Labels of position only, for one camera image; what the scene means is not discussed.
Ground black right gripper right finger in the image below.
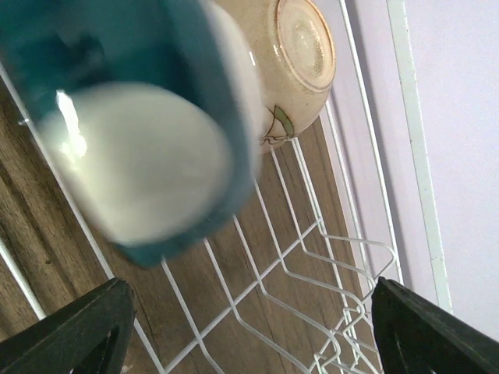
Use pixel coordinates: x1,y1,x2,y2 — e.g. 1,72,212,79
372,277,498,373

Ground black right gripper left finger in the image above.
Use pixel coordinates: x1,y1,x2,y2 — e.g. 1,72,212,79
1,278,135,373

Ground teal cup white interior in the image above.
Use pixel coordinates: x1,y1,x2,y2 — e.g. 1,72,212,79
1,1,263,267

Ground large cream ceramic bowl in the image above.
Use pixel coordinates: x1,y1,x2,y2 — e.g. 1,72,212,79
218,0,336,153

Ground white wire dish rack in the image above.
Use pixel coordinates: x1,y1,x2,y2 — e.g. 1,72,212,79
0,0,453,374

